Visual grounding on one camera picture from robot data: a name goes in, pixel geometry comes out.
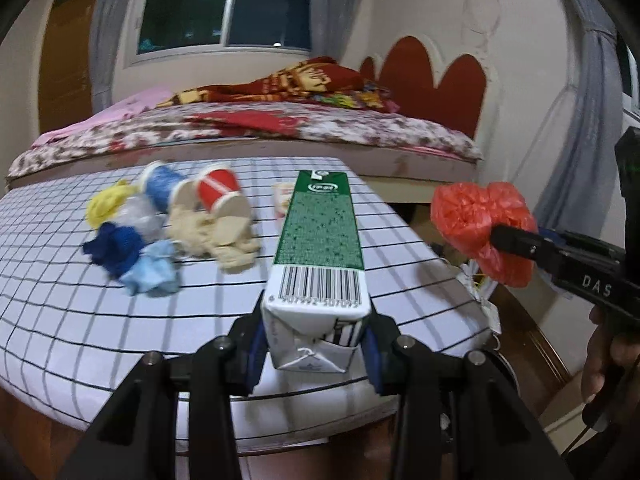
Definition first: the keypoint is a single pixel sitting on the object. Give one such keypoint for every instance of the yellow cloth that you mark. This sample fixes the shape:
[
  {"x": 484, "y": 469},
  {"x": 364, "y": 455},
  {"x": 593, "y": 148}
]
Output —
[{"x": 105, "y": 205}]

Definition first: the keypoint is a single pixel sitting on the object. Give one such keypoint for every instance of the grey curtain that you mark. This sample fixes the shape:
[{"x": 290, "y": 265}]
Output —
[
  {"x": 112, "y": 35},
  {"x": 590, "y": 85},
  {"x": 327, "y": 10}
]

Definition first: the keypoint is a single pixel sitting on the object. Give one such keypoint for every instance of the red patterned blanket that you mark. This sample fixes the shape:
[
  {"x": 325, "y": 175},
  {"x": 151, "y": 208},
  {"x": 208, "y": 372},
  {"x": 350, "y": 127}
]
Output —
[{"x": 300, "y": 80}]

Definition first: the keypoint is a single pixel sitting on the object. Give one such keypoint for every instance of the clear plastic bag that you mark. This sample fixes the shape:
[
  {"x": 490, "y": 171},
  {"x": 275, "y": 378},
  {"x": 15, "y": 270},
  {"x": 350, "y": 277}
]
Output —
[{"x": 142, "y": 219}]

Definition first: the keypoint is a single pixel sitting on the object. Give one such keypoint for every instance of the dark blue cloth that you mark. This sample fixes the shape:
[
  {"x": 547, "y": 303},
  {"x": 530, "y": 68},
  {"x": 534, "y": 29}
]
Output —
[{"x": 117, "y": 250}]

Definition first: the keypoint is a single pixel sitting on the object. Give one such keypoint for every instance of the bed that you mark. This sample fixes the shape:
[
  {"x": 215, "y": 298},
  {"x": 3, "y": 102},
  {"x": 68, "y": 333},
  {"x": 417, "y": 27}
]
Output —
[{"x": 400, "y": 160}]

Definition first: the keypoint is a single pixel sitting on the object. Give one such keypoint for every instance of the wooden door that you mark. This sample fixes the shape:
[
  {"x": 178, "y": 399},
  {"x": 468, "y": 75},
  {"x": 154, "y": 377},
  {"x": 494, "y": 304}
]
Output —
[{"x": 67, "y": 60}]

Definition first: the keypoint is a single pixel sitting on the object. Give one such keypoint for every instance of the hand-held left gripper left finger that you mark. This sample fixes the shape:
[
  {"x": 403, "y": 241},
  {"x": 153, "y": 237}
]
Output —
[{"x": 256, "y": 347}]

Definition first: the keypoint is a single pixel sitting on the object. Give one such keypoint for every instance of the white checked tablecloth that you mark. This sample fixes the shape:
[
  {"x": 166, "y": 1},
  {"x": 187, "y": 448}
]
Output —
[{"x": 150, "y": 340}]

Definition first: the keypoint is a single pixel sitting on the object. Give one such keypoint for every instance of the red paper cup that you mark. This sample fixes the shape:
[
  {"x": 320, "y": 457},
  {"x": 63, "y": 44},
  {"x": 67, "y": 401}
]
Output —
[{"x": 216, "y": 186}]

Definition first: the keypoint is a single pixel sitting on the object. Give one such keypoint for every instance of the pink sheet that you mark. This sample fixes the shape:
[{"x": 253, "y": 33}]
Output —
[{"x": 125, "y": 105}]

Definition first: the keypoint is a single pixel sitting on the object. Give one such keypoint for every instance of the red and white headboard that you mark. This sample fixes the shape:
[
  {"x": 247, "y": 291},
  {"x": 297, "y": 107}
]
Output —
[{"x": 415, "y": 80}]

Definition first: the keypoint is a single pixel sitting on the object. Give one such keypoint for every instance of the window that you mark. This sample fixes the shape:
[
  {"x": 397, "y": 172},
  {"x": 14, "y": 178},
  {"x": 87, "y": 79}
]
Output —
[{"x": 225, "y": 5}]

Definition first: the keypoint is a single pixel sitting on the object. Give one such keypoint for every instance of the floral quilt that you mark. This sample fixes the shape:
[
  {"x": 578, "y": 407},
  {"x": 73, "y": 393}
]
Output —
[{"x": 350, "y": 127}]

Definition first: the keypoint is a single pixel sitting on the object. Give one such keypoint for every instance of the blue patterned paper cup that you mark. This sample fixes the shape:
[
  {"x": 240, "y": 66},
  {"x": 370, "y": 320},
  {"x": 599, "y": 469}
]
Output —
[{"x": 162, "y": 185}]

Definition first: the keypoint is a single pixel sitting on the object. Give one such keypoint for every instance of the small white container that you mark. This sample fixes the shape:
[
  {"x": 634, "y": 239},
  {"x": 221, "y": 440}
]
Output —
[{"x": 281, "y": 200}]

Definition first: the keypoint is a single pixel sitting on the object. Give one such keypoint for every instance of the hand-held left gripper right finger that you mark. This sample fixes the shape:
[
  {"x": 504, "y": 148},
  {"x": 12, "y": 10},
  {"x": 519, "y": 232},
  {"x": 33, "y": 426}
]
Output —
[{"x": 372, "y": 360}]

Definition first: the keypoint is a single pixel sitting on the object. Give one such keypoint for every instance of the red plastic bag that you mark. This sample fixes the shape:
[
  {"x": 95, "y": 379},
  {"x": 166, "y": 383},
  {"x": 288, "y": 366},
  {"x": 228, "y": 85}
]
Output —
[{"x": 470, "y": 215}]

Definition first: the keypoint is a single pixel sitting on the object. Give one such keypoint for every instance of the green and white milk carton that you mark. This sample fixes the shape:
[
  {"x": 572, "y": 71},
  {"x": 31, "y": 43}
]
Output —
[{"x": 320, "y": 230}]

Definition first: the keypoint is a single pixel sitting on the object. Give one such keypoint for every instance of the person's right hand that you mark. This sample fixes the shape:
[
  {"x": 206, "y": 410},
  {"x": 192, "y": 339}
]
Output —
[{"x": 607, "y": 365}]

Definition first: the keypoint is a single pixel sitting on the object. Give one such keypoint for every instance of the light blue face mask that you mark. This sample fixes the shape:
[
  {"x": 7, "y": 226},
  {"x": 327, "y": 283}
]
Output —
[{"x": 150, "y": 270}]

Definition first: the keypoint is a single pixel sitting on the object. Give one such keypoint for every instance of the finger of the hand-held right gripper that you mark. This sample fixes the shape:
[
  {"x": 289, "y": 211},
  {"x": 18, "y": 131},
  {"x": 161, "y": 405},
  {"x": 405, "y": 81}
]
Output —
[
  {"x": 575, "y": 244},
  {"x": 515, "y": 242}
]

